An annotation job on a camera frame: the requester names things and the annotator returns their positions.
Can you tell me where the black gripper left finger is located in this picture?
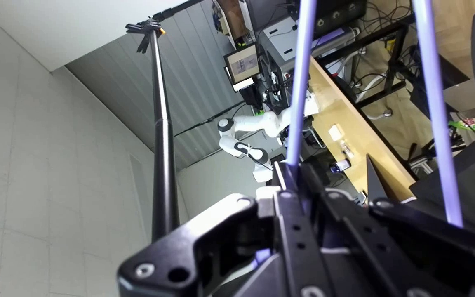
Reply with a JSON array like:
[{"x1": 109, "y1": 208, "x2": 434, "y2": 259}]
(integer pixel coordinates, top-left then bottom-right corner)
[{"x1": 117, "y1": 187, "x2": 282, "y2": 297}]

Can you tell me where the black horizontal rod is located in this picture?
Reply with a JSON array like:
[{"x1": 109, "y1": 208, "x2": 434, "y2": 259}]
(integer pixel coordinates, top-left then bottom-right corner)
[{"x1": 126, "y1": 0, "x2": 206, "y2": 55}]

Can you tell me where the black stand pole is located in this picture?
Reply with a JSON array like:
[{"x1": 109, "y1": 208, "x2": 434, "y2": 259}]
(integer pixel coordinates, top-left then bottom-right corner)
[{"x1": 147, "y1": 27, "x2": 182, "y2": 244}]

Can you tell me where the black electronics box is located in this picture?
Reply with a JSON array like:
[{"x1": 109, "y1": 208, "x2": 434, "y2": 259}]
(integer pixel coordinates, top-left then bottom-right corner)
[{"x1": 302, "y1": 0, "x2": 370, "y2": 38}]

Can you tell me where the purple plastic coat hanger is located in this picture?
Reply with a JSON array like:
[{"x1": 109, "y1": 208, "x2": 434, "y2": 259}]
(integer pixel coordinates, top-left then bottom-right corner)
[{"x1": 253, "y1": 0, "x2": 465, "y2": 266}]

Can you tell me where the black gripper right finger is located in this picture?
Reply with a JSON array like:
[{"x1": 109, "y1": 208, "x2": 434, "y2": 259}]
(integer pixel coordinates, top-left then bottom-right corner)
[{"x1": 272, "y1": 162, "x2": 475, "y2": 297}]

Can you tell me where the computer monitor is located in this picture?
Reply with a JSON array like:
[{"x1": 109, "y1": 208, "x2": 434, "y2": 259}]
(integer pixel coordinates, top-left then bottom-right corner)
[{"x1": 225, "y1": 41, "x2": 261, "y2": 86}]

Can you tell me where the wooden desk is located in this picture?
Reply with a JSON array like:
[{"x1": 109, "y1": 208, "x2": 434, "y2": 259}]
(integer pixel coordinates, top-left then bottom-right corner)
[{"x1": 307, "y1": 56, "x2": 417, "y2": 205}]

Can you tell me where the white drawer cabinet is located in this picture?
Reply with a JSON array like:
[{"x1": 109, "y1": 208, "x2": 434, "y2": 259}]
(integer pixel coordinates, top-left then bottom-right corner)
[{"x1": 259, "y1": 15, "x2": 307, "y2": 63}]

